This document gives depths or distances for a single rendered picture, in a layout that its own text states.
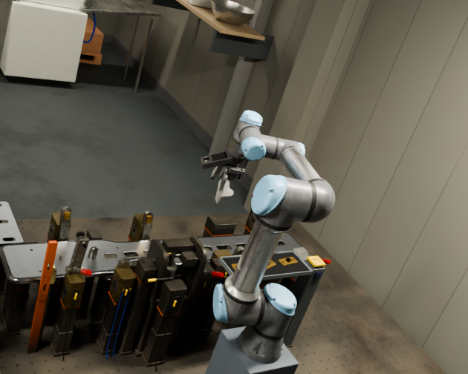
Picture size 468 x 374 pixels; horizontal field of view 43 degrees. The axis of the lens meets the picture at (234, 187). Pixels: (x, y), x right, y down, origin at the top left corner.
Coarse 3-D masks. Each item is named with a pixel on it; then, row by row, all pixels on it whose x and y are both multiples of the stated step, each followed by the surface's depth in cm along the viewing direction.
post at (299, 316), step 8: (312, 272) 245; (296, 280) 252; (304, 280) 249; (312, 280) 247; (296, 288) 252; (304, 288) 249; (312, 288) 250; (296, 296) 253; (304, 296) 251; (312, 296) 254; (296, 304) 253; (304, 304) 254; (296, 312) 254; (304, 312) 257; (296, 320) 258; (288, 328) 258; (296, 328) 261; (288, 336) 261; (288, 344) 265
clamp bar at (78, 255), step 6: (78, 234) 204; (84, 234) 206; (78, 240) 202; (84, 240) 202; (78, 246) 203; (84, 246) 202; (78, 252) 205; (84, 252) 206; (72, 258) 207; (78, 258) 207; (72, 264) 208; (78, 264) 209
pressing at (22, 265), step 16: (96, 240) 241; (144, 240) 252; (160, 240) 255; (208, 240) 266; (224, 240) 270; (240, 240) 274; (288, 240) 288; (0, 256) 216; (16, 256) 218; (32, 256) 220; (64, 256) 226; (144, 256) 241; (208, 256) 255; (16, 272) 210; (32, 272) 213; (64, 272) 218; (96, 272) 223; (112, 272) 226
